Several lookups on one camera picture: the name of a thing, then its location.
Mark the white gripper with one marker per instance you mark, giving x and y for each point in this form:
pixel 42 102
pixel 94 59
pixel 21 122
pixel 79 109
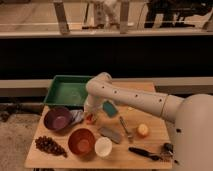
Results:
pixel 91 105

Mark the red orange pepper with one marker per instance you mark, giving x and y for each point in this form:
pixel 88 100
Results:
pixel 90 119

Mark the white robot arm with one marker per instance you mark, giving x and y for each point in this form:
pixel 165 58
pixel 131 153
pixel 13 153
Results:
pixel 192 116

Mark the white cup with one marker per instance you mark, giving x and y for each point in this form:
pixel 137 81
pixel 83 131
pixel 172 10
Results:
pixel 103 147

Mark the teal sponge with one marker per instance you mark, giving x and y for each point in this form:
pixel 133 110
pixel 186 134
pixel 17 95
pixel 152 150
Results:
pixel 109 109

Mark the grey crumpled cloth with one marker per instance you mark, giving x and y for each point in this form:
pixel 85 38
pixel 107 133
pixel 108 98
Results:
pixel 78 116

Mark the green plastic tray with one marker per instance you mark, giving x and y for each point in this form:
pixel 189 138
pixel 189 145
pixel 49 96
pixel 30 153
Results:
pixel 67 90

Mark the purple bowl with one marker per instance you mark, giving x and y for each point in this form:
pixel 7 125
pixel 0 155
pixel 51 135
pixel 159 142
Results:
pixel 57 118

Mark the orange bowl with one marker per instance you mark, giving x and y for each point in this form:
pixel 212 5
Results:
pixel 81 142

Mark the metal fork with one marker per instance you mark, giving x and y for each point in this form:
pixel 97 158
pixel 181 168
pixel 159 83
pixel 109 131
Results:
pixel 128 133

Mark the yellow red apple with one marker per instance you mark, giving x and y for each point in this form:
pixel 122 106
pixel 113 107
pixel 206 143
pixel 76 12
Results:
pixel 143 130

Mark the dark grape bunch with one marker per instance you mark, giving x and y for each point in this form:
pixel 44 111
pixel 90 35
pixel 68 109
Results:
pixel 50 146

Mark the small dark metal object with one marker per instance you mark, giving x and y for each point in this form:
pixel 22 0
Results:
pixel 168 147

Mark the black handled tool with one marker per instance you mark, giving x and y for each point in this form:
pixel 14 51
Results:
pixel 144 153

